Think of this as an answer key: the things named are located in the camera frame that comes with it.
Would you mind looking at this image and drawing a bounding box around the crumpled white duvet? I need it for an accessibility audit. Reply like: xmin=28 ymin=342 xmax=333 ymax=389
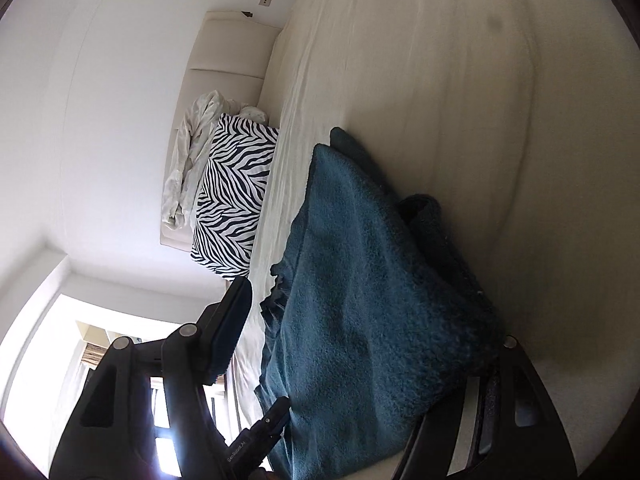
xmin=160 ymin=90 xmax=269 ymax=232

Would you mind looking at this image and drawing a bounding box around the dark teal knit sweater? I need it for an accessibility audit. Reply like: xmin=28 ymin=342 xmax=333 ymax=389
xmin=254 ymin=127 xmax=507 ymax=480

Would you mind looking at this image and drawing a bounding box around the beige curtain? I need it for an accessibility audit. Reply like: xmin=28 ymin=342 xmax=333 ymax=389
xmin=80 ymin=342 xmax=107 ymax=368

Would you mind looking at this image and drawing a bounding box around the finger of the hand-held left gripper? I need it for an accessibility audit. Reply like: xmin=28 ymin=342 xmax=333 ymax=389
xmin=249 ymin=396 xmax=292 ymax=442

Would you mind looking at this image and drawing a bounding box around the beige padded headboard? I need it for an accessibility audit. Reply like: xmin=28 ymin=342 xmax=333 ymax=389
xmin=159 ymin=10 xmax=284 ymax=250

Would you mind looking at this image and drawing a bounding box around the bed with beige sheet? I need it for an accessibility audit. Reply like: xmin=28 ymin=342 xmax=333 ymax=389
xmin=220 ymin=0 xmax=640 ymax=480

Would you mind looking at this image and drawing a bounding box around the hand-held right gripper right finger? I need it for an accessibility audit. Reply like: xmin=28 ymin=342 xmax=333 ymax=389
xmin=392 ymin=335 xmax=581 ymax=480

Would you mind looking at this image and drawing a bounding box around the zebra print pillow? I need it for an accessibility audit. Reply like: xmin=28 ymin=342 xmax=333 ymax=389
xmin=190 ymin=113 xmax=280 ymax=281

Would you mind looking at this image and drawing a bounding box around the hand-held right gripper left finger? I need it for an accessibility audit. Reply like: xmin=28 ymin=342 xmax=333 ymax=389
xmin=47 ymin=276 xmax=254 ymax=480

